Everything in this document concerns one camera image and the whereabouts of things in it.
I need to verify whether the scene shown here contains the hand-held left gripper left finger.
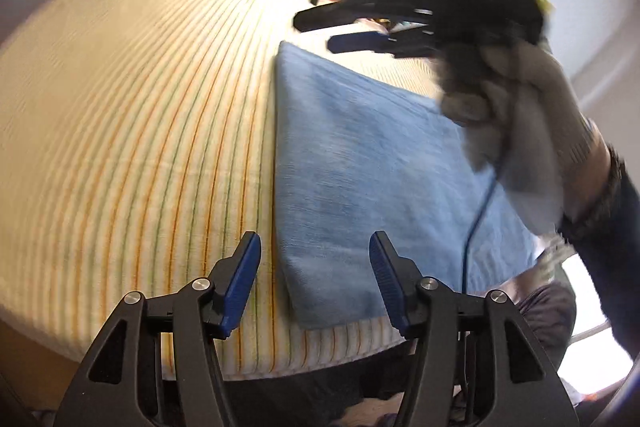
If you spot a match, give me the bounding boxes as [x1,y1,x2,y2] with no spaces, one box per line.
[52,231,262,427]

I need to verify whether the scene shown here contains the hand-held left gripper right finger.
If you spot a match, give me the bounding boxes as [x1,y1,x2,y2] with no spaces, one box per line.
[369,231,581,427]

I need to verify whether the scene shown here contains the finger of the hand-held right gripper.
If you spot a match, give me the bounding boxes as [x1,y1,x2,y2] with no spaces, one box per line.
[293,1,391,34]
[327,31,437,58]

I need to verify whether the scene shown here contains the blue denim pants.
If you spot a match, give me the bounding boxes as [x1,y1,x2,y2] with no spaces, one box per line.
[274,41,538,332]

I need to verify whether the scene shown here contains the person's right forearm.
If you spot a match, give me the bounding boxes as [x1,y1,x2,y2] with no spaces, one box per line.
[557,146,640,360]

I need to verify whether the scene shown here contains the person's right hand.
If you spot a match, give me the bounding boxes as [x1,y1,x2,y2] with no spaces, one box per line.
[437,38,613,235]

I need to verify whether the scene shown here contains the cream striped blanket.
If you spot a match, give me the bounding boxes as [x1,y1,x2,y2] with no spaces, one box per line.
[0,0,451,380]

